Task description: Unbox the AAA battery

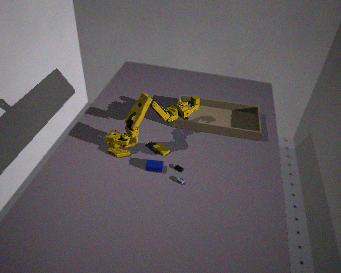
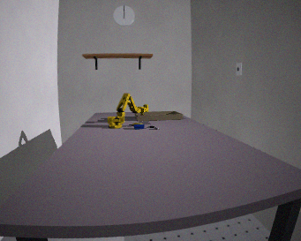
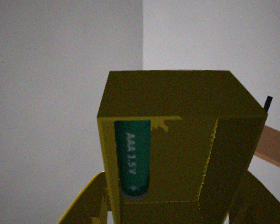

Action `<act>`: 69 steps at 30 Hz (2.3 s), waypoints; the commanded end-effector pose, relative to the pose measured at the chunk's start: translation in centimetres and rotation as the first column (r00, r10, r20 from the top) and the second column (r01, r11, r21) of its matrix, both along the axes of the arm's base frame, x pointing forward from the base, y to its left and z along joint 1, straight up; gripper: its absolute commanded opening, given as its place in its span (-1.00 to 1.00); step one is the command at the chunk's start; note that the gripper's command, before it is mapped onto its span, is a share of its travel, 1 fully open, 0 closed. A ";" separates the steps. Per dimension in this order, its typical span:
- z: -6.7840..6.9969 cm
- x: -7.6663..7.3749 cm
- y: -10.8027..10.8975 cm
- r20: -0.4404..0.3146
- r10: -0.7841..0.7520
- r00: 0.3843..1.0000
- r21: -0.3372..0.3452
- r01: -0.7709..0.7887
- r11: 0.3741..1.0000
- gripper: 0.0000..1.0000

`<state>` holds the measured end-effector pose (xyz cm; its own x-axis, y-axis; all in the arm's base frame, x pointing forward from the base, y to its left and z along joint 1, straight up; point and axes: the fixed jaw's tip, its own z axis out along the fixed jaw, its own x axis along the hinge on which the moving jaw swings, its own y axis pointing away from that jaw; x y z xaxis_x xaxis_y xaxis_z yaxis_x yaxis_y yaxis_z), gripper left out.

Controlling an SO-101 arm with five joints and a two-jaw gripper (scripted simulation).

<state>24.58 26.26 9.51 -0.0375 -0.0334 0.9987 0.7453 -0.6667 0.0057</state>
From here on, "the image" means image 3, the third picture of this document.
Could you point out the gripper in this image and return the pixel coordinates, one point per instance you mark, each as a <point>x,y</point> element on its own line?
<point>254,204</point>

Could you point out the yellow box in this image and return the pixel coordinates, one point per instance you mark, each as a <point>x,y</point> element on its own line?
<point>205,132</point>

